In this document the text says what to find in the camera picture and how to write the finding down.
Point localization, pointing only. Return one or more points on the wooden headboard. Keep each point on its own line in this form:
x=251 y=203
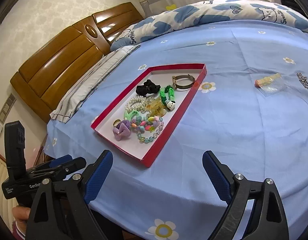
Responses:
x=49 y=73

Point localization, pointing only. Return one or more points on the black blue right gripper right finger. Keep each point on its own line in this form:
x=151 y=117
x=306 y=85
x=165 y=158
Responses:
x=267 y=219

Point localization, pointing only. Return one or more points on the wall switch panel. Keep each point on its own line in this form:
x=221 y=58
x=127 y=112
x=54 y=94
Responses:
x=6 y=109

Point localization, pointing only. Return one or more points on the light green hair clip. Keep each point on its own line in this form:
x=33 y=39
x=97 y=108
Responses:
x=133 y=117

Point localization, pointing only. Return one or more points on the pink sleeve cuff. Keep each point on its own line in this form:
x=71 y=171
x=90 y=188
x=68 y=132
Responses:
x=17 y=233

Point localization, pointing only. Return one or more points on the grey striped pillow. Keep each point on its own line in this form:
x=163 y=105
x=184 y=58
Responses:
x=85 y=86

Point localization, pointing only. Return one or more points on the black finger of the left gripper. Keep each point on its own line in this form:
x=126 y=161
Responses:
x=71 y=166

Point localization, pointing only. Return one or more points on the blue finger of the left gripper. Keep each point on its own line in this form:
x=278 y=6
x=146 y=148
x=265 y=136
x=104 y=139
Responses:
x=60 y=161

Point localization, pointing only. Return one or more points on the red shallow jewelry tray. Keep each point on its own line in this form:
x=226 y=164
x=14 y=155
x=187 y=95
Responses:
x=145 y=141

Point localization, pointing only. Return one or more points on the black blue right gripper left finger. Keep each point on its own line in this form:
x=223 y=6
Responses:
x=60 y=209

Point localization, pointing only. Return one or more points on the amber hair claw clip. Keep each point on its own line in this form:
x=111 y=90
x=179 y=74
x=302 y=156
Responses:
x=156 y=108

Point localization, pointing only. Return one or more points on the hair comb with pastel beads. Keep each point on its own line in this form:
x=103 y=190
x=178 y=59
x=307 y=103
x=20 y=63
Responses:
x=270 y=85

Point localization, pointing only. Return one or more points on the green braided dog charm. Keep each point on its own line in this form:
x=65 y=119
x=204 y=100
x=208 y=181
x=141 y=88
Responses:
x=167 y=95

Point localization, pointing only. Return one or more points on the black scrunchie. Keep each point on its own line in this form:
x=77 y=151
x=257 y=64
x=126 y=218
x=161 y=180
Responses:
x=148 y=87

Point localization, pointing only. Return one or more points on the person's left hand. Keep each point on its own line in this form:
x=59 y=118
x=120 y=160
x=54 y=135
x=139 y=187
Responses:
x=21 y=213

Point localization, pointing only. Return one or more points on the blue floral bed sheet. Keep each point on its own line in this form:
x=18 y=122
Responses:
x=255 y=135

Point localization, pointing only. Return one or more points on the blue white heart duvet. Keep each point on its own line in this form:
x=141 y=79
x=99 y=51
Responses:
x=207 y=12

